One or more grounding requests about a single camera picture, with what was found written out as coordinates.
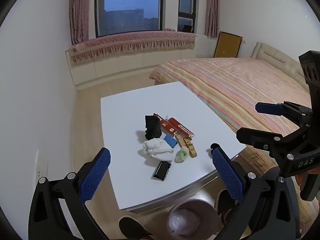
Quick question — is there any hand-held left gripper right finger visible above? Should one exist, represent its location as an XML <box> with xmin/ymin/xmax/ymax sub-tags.
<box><xmin>211</xmin><ymin>143</ymin><xmax>300</xmax><ymax>240</ymax></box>

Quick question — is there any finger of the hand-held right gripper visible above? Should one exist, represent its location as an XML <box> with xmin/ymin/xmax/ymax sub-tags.
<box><xmin>236</xmin><ymin>125</ymin><xmax>310</xmax><ymax>165</ymax></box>
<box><xmin>255</xmin><ymin>101</ymin><xmax>313</xmax><ymax>130</ymax></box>

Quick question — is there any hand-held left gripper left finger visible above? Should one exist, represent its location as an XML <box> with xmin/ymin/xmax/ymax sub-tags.
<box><xmin>28</xmin><ymin>147</ymin><xmax>112</xmax><ymax>240</ymax></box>

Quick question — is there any pink waste bin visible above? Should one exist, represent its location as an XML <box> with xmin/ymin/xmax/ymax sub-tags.
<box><xmin>167</xmin><ymin>199</ymin><xmax>223</xmax><ymax>240</ymax></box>

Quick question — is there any wooden block toy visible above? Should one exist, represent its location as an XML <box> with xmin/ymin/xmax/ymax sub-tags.
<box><xmin>184</xmin><ymin>137</ymin><xmax>197</xmax><ymax>158</ymax></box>

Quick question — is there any green white item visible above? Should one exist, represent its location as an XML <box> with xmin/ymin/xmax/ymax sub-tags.
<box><xmin>175</xmin><ymin>148</ymin><xmax>190</xmax><ymax>163</ymax></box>

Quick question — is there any wooden clothespin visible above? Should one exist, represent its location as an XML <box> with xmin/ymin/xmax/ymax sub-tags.
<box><xmin>175</xmin><ymin>134</ymin><xmax>188</xmax><ymax>148</ymax></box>

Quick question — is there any long red box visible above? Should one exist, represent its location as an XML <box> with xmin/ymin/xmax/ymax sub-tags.
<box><xmin>167</xmin><ymin>117</ymin><xmax>195</xmax><ymax>139</ymax></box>

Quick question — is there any black case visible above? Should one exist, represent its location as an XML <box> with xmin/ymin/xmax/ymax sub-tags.
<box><xmin>153</xmin><ymin>161</ymin><xmax>172</xmax><ymax>181</ymax></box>

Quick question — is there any blue plastic piece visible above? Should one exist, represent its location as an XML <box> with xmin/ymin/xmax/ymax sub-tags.
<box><xmin>163</xmin><ymin>134</ymin><xmax>178</xmax><ymax>148</ymax></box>

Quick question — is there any white sock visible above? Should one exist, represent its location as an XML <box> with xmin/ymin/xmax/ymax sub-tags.
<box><xmin>137</xmin><ymin>138</ymin><xmax>175</xmax><ymax>161</ymax></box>

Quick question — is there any black cloth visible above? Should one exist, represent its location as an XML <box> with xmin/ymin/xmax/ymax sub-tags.
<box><xmin>144</xmin><ymin>114</ymin><xmax>162</xmax><ymax>141</ymax></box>

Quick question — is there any red paper packet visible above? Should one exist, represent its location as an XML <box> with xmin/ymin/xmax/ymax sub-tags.
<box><xmin>153</xmin><ymin>113</ymin><xmax>180</xmax><ymax>137</ymax></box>

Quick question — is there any striped bed blanket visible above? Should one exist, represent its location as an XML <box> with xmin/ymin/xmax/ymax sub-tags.
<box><xmin>149</xmin><ymin>57</ymin><xmax>320</xmax><ymax>230</ymax></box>

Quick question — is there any beige padded headboard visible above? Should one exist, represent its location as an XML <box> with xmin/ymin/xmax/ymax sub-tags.
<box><xmin>253</xmin><ymin>42</ymin><xmax>309</xmax><ymax>88</ymax></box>

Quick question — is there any clear plastic bag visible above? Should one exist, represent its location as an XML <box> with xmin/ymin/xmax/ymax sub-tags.
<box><xmin>169</xmin><ymin>209</ymin><xmax>200</xmax><ymax>235</ymax></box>

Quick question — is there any person's left shoe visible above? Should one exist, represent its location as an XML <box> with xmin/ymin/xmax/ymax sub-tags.
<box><xmin>118</xmin><ymin>215</ymin><xmax>153</xmax><ymax>240</ymax></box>

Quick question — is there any framed wooden board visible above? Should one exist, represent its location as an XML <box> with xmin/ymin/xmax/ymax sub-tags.
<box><xmin>213</xmin><ymin>31</ymin><xmax>243</xmax><ymax>59</ymax></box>

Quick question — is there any white window seat cabinet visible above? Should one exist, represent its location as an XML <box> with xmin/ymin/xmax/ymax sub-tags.
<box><xmin>65</xmin><ymin>49</ymin><xmax>197</xmax><ymax>90</ymax></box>

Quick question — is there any pink curtain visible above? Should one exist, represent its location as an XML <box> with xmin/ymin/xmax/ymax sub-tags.
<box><xmin>69</xmin><ymin>0</ymin><xmax>91</xmax><ymax>45</ymax></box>
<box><xmin>205</xmin><ymin>0</ymin><xmax>220</xmax><ymax>37</ymax></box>

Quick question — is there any pink fringed window seat cushion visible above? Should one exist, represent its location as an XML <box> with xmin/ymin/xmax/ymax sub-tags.
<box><xmin>69</xmin><ymin>30</ymin><xmax>198</xmax><ymax>65</ymax></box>

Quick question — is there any large window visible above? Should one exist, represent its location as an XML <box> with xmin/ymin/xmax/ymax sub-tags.
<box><xmin>95</xmin><ymin>0</ymin><xmax>198</xmax><ymax>37</ymax></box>

